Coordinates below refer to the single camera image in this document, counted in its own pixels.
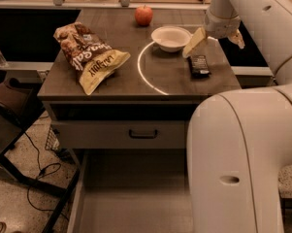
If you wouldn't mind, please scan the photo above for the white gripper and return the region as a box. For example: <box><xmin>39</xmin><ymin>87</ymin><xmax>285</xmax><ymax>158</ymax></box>
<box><xmin>182</xmin><ymin>10</ymin><xmax>245</xmax><ymax>58</ymax></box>

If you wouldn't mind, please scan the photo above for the black rxbar chocolate bar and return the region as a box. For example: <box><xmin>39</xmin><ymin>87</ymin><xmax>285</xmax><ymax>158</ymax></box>
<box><xmin>188</xmin><ymin>55</ymin><xmax>211</xmax><ymax>79</ymax></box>

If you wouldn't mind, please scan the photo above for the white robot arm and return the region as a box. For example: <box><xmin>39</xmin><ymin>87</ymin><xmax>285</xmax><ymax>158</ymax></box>
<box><xmin>187</xmin><ymin>0</ymin><xmax>292</xmax><ymax>233</ymax></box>

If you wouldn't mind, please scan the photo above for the grey drawer cabinet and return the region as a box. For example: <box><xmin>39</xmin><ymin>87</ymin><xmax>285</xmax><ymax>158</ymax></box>
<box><xmin>37</xmin><ymin>9</ymin><xmax>243</xmax><ymax>167</ymax></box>

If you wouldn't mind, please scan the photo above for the open middle drawer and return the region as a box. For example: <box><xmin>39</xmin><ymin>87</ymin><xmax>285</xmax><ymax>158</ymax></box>
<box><xmin>67</xmin><ymin>150</ymin><xmax>193</xmax><ymax>233</ymax></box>

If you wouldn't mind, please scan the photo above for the white paper bowl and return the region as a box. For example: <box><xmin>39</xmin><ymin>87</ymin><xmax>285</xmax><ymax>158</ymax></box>
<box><xmin>151</xmin><ymin>26</ymin><xmax>191</xmax><ymax>52</ymax></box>

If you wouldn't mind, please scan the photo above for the red apple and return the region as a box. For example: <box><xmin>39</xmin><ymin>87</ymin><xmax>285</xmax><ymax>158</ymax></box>
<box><xmin>135</xmin><ymin>5</ymin><xmax>153</xmax><ymax>26</ymax></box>

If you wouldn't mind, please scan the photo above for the brown yellow chip bag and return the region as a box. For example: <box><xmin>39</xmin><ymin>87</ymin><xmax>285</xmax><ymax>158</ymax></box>
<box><xmin>53</xmin><ymin>22</ymin><xmax>130</xmax><ymax>95</ymax></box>

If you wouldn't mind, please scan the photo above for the dark side table left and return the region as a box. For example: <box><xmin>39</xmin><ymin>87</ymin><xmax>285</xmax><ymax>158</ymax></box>
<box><xmin>0</xmin><ymin>78</ymin><xmax>80</xmax><ymax>233</ymax></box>

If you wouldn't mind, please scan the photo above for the closed upper drawer with handle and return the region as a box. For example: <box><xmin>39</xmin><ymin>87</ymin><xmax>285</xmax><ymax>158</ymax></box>
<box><xmin>51</xmin><ymin>120</ymin><xmax>186</xmax><ymax>150</ymax></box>

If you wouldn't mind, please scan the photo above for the black floor cable left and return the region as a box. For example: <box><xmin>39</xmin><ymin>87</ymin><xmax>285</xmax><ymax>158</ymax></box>
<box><xmin>22</xmin><ymin>131</ymin><xmax>71</xmax><ymax>221</ymax></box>

